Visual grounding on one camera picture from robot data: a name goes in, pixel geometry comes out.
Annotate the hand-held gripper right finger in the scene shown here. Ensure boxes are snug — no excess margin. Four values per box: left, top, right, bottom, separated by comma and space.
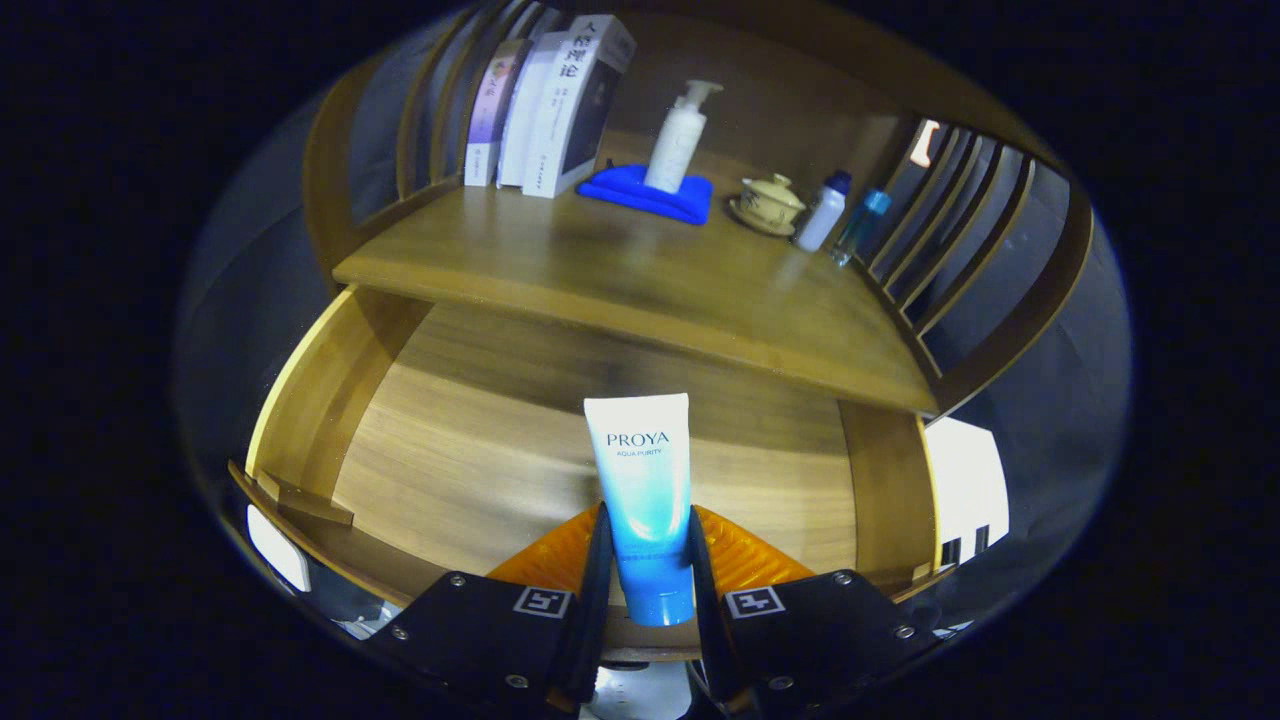
685, 505, 946, 719

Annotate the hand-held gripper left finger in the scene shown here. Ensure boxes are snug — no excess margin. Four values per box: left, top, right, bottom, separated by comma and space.
365, 503, 614, 716

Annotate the white and blue cosmetic tube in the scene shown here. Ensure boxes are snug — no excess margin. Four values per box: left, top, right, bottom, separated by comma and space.
584, 393, 697, 628

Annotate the wooden drawer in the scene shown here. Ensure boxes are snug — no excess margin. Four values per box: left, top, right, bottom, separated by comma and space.
228, 285, 946, 661

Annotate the wooden countertop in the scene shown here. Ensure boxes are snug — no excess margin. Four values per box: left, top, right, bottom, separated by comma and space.
332, 130, 941, 416

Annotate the white flat object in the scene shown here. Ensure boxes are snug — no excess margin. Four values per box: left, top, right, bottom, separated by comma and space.
245, 503, 313, 593

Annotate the beige lidded tea cup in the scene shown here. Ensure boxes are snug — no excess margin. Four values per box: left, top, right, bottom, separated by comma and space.
728, 173, 807, 238

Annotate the white bottle with blue cap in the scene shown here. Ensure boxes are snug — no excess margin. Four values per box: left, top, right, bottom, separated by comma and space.
794, 169, 854, 253

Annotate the clear teal bottle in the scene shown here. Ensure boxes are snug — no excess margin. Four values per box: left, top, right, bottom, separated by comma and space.
830, 188, 893, 268

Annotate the black backdrop cloth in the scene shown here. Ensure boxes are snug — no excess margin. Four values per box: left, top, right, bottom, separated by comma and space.
170, 30, 1136, 621

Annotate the blue folded cloth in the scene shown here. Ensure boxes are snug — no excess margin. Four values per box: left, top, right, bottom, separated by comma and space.
577, 164, 715, 226

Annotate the white pump bottle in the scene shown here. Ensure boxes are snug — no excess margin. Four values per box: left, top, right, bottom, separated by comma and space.
643, 80, 725, 195

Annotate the white book with dark cover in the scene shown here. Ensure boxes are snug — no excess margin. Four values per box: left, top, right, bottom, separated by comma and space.
521, 14, 638, 199

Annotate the thin white book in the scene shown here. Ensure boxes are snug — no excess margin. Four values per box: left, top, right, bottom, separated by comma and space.
496, 30, 571, 190

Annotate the purple book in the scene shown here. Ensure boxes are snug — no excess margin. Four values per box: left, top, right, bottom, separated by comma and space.
464, 38, 533, 188

